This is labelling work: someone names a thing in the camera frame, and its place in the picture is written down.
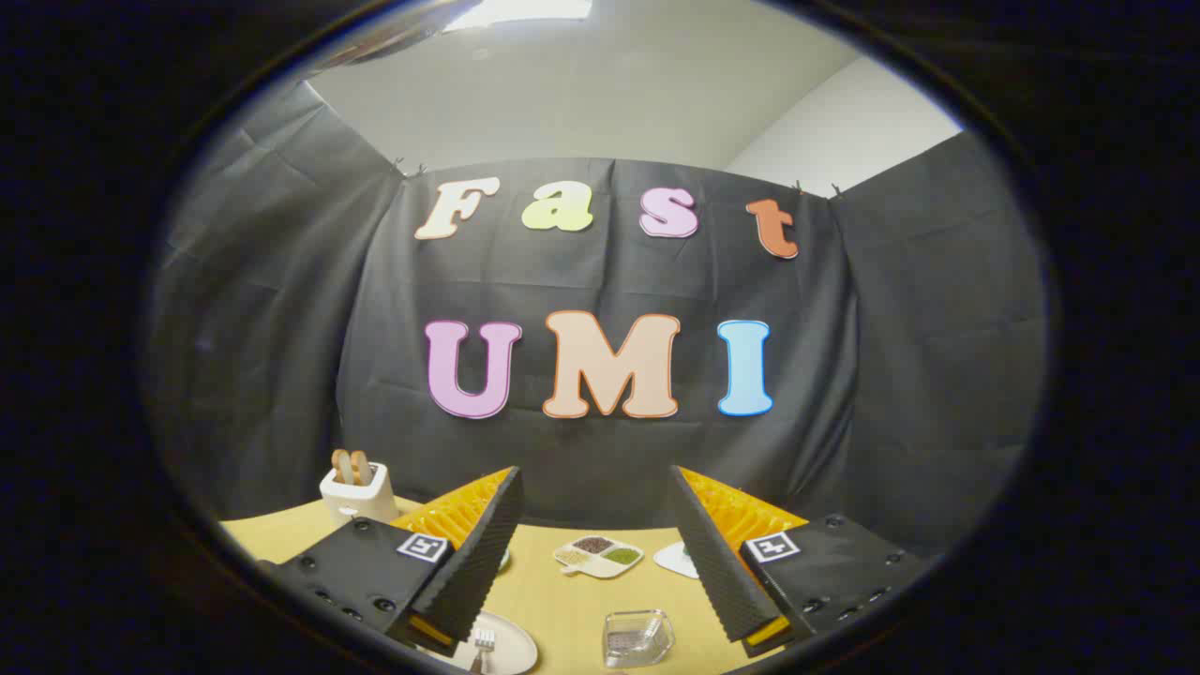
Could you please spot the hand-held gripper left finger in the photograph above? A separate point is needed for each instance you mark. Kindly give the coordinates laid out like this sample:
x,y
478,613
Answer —
x,y
487,553

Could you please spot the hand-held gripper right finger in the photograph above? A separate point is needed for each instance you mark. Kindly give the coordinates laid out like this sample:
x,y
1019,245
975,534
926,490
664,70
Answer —
x,y
712,562

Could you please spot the silver fork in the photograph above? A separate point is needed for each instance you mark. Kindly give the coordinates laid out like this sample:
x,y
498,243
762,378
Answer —
x,y
484,645

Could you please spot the white square coaster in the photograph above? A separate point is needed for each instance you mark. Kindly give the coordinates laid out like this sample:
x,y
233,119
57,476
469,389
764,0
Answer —
x,y
677,559

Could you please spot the round white plate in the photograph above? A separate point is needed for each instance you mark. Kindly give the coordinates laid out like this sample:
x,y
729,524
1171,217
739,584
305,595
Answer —
x,y
511,647

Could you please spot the white divided grain dish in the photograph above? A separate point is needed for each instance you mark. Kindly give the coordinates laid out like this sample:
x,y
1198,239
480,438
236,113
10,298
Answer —
x,y
600,556

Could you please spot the white toaster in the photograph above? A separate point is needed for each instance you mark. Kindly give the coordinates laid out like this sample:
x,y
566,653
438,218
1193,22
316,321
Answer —
x,y
361,499

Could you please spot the brown toast slice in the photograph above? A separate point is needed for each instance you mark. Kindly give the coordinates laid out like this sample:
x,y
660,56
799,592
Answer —
x,y
340,466
361,467

